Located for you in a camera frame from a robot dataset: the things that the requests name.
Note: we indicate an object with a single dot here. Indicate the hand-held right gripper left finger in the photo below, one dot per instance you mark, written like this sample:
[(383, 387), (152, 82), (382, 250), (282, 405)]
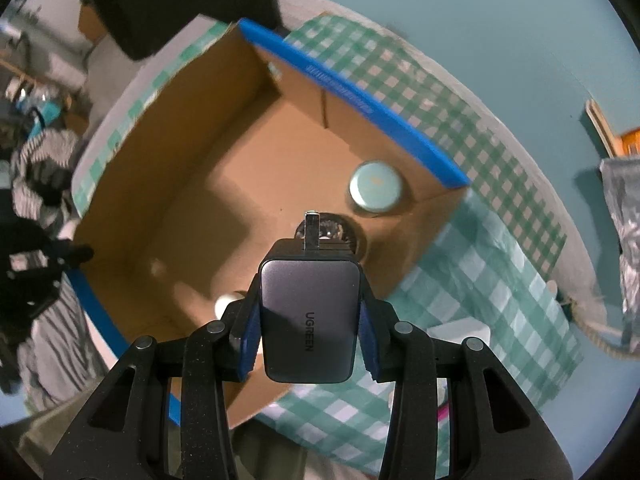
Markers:
[(247, 340)]

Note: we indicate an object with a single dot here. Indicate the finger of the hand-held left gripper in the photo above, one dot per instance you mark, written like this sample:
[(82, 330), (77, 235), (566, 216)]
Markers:
[(75, 254)]

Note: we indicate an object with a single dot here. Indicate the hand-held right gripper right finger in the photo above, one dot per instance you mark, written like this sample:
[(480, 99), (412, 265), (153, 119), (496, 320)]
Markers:
[(370, 340)]

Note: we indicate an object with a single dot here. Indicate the white earbud case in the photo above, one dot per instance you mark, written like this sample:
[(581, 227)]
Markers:
[(225, 305)]

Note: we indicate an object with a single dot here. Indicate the dark grey charger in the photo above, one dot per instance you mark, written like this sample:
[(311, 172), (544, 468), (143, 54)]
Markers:
[(310, 310)]

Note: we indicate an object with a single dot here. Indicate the large white power adapter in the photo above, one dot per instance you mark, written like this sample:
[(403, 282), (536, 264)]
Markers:
[(460, 332)]

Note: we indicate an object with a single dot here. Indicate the round black tin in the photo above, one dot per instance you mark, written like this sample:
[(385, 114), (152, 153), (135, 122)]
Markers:
[(342, 232)]

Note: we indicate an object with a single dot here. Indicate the cardboard box with blue rim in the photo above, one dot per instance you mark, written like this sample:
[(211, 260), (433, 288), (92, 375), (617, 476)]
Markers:
[(200, 185)]

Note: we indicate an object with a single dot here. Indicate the jar with teal lid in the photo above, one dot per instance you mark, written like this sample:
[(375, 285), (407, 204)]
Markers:
[(375, 185)]

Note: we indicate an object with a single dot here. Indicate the grey striped cloth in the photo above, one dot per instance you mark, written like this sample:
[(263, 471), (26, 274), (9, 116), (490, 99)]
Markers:
[(55, 350)]

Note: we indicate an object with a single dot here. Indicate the black and white striped cloth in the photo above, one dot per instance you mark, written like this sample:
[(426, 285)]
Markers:
[(45, 155)]

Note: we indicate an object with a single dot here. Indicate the green checked plastic tablecloth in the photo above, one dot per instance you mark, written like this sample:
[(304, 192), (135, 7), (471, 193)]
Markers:
[(475, 285)]

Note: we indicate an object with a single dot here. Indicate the teal box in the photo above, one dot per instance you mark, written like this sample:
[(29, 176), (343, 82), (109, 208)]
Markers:
[(47, 110)]

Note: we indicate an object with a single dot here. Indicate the small-check green tablecloth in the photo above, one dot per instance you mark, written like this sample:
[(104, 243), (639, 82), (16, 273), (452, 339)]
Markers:
[(400, 70)]

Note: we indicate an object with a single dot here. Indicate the black jacket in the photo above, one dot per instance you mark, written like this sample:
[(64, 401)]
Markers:
[(190, 0)]

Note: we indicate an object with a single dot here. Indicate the silver foil curtain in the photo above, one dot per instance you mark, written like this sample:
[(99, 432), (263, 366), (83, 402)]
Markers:
[(622, 220)]

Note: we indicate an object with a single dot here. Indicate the wooden shelf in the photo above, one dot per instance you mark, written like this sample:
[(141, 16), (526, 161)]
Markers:
[(600, 125)]

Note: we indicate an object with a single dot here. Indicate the orange box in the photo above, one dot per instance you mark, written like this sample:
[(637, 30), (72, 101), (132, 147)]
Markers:
[(631, 142)]

